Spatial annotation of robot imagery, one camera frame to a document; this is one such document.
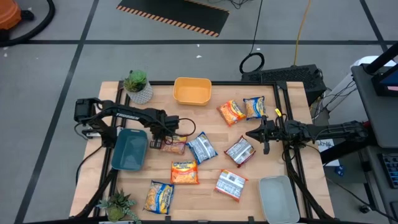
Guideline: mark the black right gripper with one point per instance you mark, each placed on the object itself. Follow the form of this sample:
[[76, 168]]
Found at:
[[272, 130]]

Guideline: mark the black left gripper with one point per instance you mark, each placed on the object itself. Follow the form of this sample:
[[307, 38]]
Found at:
[[166, 123]]

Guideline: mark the red Maruchan ramen pack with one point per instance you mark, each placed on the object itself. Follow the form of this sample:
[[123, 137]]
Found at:
[[177, 147], [240, 151]]

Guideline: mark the blue Maruchan ramen pack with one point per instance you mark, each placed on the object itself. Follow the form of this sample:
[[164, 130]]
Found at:
[[202, 148], [159, 197], [255, 108]]

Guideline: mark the orange Maruchan ramen pack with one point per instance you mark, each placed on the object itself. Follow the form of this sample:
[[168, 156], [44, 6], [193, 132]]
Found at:
[[231, 112], [184, 174], [230, 185]]

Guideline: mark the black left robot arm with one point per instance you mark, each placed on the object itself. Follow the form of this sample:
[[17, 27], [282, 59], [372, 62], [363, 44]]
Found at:
[[130, 115]]

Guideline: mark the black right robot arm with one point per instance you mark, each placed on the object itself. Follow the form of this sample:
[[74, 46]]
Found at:
[[335, 130]]

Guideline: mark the teal plastic bin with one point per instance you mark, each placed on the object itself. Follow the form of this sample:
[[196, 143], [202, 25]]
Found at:
[[129, 152]]

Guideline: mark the succulent in white patterned pot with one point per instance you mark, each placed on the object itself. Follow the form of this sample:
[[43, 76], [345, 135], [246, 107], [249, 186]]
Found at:
[[141, 93]]

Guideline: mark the white paper sheet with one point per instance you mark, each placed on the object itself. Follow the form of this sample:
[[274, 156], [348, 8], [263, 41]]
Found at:
[[326, 144]]

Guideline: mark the yellow plastic bin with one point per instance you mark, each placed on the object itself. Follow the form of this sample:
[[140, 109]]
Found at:
[[192, 91]]

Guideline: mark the grey plastic bin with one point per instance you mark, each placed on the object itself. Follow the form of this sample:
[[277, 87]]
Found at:
[[278, 199]]

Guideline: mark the small green succulent plant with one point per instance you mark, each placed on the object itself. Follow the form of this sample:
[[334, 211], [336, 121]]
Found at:
[[116, 211]]

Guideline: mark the small blue box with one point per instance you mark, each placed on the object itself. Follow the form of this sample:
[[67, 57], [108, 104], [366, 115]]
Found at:
[[339, 170]]

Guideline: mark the white plastic table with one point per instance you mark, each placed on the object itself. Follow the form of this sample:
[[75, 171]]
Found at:
[[342, 90]]

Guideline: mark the dark grey desk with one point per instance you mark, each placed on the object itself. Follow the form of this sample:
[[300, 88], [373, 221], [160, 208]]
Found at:
[[382, 118]]

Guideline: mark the black caster wheel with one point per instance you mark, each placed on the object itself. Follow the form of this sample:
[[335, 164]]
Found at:
[[363, 209]]

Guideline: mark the black monitor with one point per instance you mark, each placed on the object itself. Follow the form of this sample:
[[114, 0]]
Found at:
[[385, 90]]

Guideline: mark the black keyboard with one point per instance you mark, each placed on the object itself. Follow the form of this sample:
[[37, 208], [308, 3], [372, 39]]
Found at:
[[391, 169]]

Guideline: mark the black hazard-striped floor mat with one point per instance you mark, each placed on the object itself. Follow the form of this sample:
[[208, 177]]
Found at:
[[174, 12]]

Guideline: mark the black diagonal bar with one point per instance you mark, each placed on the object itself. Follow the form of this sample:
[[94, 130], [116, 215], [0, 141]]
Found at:
[[381, 59]]

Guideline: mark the orange shop vacuum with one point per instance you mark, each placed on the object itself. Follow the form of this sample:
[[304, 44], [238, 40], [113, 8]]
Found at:
[[7, 14]]

